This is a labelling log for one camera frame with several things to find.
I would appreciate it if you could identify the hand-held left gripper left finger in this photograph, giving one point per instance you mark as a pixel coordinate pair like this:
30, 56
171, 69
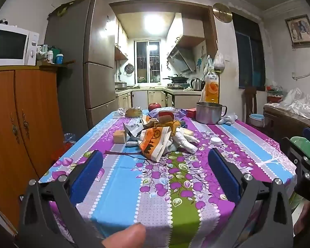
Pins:
86, 178

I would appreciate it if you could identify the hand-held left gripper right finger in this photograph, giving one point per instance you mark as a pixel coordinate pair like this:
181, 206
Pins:
226, 178

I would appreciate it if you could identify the green lined trash bin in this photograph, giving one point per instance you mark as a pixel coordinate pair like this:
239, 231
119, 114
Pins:
301, 143

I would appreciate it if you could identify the white bottle cap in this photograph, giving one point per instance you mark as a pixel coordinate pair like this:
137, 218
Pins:
215, 141

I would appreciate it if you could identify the yellow sponge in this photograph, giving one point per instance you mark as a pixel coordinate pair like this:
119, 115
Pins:
119, 136

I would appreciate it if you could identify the white cloth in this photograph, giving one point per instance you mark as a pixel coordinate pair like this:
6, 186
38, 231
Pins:
186, 139

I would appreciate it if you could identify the white plastic wrapper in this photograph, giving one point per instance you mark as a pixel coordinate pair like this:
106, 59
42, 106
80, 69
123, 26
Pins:
133, 129

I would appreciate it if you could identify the orange white printed bag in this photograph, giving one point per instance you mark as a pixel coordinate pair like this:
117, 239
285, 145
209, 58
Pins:
153, 142

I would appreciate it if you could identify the red and brown box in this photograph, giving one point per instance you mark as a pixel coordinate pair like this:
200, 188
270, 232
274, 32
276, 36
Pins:
166, 117

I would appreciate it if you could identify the person's right hand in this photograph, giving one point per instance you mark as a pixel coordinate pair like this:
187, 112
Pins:
302, 218

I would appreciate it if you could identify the person's left hand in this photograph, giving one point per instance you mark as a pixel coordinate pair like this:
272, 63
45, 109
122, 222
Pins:
126, 236

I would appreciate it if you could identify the purple floral tablecloth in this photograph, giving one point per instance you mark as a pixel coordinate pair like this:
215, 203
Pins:
118, 186

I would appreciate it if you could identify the dark wooden table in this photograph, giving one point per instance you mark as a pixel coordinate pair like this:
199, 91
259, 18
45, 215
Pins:
276, 118

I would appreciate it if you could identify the white plastic sheet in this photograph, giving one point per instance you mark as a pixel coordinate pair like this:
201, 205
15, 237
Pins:
299, 103

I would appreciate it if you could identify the red plastic item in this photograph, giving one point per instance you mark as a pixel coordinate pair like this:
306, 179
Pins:
59, 153

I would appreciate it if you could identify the clear plastic bag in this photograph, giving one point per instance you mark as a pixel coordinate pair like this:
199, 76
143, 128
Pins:
69, 138

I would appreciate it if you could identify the blue pink basin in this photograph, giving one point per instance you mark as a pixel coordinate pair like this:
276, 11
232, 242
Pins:
257, 120

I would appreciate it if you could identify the red plastic bowl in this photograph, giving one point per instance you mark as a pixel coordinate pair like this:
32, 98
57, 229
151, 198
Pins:
273, 99

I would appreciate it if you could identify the grey plush toy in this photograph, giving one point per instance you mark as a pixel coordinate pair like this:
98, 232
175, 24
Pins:
228, 118

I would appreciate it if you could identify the dark wooden chair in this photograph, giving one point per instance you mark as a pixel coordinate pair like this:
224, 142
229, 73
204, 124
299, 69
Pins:
250, 100

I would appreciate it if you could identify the metal mug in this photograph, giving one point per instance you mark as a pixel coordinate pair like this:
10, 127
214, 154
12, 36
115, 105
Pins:
206, 115

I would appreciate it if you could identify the small red box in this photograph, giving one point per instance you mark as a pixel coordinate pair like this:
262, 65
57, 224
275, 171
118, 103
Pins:
191, 113

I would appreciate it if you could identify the bagged brown bread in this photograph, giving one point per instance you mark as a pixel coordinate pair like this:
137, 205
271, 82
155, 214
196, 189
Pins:
133, 112

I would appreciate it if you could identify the purple wet wipes pack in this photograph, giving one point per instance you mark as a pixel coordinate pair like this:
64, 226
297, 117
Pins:
177, 111

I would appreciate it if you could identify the orange juice bottle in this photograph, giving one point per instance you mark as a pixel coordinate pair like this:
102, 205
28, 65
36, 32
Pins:
212, 87

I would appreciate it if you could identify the kitchen counter with cabinets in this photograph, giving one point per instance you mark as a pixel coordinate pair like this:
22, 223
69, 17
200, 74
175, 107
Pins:
140, 97

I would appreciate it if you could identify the red apple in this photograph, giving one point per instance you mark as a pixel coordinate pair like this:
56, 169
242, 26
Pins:
154, 107

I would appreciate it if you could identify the steel electric kettle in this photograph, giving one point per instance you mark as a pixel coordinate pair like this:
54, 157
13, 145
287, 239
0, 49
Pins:
195, 84

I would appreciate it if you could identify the steel countertop appliance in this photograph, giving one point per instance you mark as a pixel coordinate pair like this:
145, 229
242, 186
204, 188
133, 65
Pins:
121, 85

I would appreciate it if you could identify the dark room window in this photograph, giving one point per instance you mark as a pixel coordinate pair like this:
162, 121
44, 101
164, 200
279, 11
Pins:
248, 56

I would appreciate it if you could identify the framed elephant picture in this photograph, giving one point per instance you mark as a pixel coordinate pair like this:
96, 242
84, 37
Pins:
301, 30

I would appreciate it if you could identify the orange wooden cabinet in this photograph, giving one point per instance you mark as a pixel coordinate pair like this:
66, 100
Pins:
5, 108

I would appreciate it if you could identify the black wok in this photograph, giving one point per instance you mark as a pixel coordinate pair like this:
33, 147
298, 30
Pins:
178, 78

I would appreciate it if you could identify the hanging white plastic bag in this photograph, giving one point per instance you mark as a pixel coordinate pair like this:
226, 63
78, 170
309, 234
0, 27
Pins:
219, 60

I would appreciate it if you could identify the hanging pale blue bag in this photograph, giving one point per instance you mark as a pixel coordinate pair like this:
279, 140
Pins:
208, 64

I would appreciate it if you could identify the hanging round pan lid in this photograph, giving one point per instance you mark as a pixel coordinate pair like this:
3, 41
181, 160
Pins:
129, 69

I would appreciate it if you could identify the teal lidded jar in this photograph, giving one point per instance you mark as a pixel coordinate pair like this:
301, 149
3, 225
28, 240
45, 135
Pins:
59, 59

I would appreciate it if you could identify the steel range hood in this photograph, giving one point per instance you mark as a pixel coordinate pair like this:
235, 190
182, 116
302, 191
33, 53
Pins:
182, 60

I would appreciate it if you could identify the small white bottle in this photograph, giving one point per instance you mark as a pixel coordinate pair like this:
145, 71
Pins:
50, 56

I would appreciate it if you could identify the barred kitchen window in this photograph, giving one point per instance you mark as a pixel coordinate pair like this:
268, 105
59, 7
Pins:
147, 62

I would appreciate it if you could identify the grey refrigerator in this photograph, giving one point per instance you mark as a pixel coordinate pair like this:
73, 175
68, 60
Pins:
98, 44

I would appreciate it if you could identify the white microwave oven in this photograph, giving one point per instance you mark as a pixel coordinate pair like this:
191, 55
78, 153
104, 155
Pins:
10, 44

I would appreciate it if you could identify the kitchen ceiling light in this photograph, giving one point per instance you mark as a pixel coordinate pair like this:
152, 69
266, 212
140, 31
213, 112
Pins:
153, 23

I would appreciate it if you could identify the yellow green cloth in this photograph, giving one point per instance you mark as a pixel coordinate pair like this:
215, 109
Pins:
67, 5

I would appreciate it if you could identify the cream wall cabinet row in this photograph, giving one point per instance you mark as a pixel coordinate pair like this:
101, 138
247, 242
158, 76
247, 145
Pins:
121, 41

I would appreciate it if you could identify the gold round wall clock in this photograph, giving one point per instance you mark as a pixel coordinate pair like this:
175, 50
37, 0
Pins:
222, 12

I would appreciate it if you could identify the wall cabinet above hood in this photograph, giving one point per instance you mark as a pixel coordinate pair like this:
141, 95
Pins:
188, 28

